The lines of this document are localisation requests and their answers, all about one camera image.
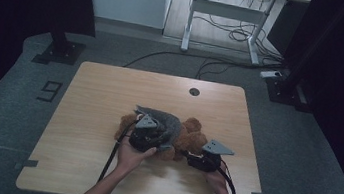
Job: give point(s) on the white metal desk frame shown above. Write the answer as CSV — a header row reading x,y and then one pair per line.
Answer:
x,y
228,11

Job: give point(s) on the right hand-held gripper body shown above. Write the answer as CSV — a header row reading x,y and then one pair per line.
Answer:
x,y
206,162

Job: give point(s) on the brown teddy bear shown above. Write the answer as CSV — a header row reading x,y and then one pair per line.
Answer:
x,y
191,138

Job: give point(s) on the white power strip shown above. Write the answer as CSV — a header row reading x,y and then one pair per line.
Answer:
x,y
271,74

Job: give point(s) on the grey fluffy cloth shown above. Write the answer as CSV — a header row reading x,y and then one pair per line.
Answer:
x,y
170,122

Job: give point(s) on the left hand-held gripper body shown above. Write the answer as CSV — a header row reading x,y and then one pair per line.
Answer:
x,y
146,139

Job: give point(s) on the person's left hand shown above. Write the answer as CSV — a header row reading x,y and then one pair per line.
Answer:
x,y
130,158

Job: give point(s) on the black stand base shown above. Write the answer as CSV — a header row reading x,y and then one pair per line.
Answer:
x,y
60,52
286,92

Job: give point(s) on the person's right hand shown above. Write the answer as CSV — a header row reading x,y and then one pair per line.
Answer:
x,y
217,182

